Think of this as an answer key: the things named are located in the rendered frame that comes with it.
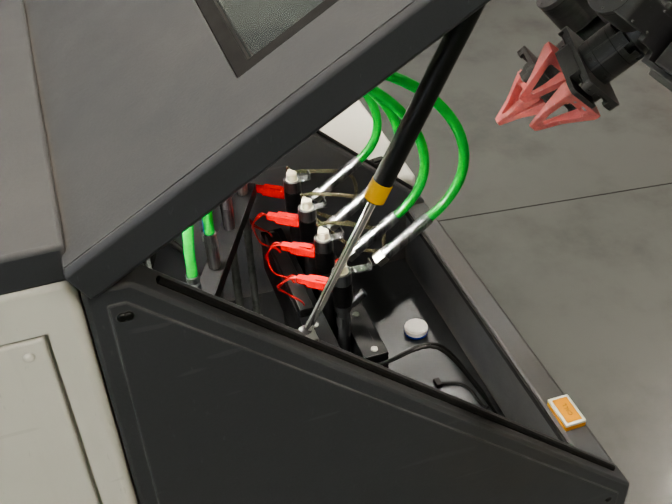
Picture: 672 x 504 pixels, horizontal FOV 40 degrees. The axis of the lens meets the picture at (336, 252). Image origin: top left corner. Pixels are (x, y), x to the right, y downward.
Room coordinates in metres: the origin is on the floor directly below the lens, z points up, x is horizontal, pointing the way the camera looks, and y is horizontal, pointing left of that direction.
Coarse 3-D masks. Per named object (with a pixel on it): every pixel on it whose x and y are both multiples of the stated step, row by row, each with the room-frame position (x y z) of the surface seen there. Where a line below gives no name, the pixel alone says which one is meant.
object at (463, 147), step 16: (400, 80) 0.98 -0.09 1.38; (448, 112) 1.00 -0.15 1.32; (464, 144) 1.00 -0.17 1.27; (464, 160) 1.00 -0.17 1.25; (464, 176) 1.00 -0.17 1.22; (448, 192) 1.00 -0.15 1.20; (432, 208) 1.00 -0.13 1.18; (192, 240) 0.90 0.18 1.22; (192, 256) 0.90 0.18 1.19; (192, 272) 0.90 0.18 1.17
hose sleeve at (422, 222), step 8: (424, 216) 0.99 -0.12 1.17; (416, 224) 0.99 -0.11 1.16; (424, 224) 0.99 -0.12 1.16; (408, 232) 0.98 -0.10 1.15; (416, 232) 0.98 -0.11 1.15; (392, 240) 0.98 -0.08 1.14; (400, 240) 0.98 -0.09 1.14; (408, 240) 0.98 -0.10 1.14; (384, 248) 0.98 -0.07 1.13; (392, 248) 0.97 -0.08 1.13; (400, 248) 0.98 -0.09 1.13
